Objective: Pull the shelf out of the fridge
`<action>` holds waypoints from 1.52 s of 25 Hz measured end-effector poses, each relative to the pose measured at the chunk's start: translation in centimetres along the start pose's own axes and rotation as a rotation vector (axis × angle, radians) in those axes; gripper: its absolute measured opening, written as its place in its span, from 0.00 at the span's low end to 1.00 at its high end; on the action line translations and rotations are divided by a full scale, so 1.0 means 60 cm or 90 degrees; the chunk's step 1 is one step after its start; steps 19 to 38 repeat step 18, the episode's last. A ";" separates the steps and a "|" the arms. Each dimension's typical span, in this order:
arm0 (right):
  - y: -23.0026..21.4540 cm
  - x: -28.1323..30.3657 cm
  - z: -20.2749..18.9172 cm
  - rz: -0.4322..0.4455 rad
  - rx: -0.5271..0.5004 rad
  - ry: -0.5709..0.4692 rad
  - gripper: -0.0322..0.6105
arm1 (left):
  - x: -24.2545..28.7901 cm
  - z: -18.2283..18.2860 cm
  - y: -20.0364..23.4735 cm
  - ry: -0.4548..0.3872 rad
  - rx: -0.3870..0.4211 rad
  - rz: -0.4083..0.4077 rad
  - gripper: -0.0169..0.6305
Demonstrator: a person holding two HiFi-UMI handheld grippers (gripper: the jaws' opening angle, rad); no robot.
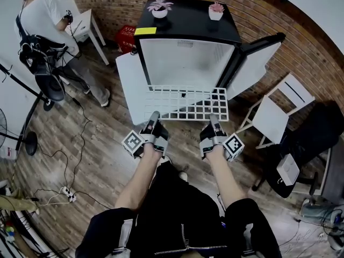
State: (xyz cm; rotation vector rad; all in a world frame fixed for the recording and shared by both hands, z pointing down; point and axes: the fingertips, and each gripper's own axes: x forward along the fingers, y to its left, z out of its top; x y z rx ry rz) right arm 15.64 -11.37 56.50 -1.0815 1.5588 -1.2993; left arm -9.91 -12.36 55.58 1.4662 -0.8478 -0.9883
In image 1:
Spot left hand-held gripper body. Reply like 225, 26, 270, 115
121, 122, 169, 160

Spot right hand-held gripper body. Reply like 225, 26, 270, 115
199, 124, 245, 162

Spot white wire fridge shelf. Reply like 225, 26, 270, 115
144, 83, 230, 122

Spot person's left forearm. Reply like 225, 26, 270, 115
114, 144, 163, 212

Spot person's right forearm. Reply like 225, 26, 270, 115
205, 145, 248, 209

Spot black mini fridge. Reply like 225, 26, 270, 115
133, 0, 242, 91

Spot white chair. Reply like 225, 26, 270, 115
235, 73, 316, 149

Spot white box device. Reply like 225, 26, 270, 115
276, 154, 300, 187

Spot black office chair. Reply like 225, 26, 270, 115
252, 101, 341, 198

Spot red crate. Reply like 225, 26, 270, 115
114, 25, 138, 55

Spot person's black clothing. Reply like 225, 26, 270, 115
75, 160, 283, 258

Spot yellow sticker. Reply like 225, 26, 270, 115
134, 27, 157, 35

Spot black oval shell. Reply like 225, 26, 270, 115
34, 68, 66, 103

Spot black standing fan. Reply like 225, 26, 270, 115
0, 107, 38, 156

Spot grey cabinet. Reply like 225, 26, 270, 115
321, 141, 344, 205

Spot blue-grey bundle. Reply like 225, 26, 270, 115
299, 197, 344, 221

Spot pink plant square white pot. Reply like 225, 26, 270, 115
208, 1, 225, 21

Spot pink plant round white pot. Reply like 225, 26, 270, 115
147, 0, 174, 19

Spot small white table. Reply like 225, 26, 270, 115
64, 9, 110, 66

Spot black pole stand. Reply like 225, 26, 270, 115
0, 63, 56, 112

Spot white canister red label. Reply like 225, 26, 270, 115
0, 147, 16, 160

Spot black backpack rig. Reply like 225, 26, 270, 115
16, 35, 69, 76

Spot brown wooden table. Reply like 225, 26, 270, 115
0, 211, 38, 258

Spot black cable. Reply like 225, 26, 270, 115
34, 187, 63, 196
75, 191, 112, 210
66, 97, 92, 192
37, 143, 71, 190

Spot white cable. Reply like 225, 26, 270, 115
34, 195, 70, 206

